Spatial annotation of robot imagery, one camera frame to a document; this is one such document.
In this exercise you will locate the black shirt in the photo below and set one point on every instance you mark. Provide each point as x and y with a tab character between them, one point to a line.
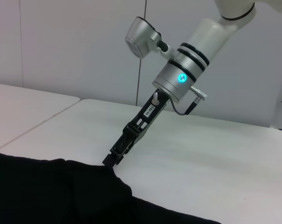
50	193

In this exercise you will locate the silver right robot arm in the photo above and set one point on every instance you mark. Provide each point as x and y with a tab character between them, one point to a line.
185	70

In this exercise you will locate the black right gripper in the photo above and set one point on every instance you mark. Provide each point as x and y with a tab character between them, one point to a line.
150	109

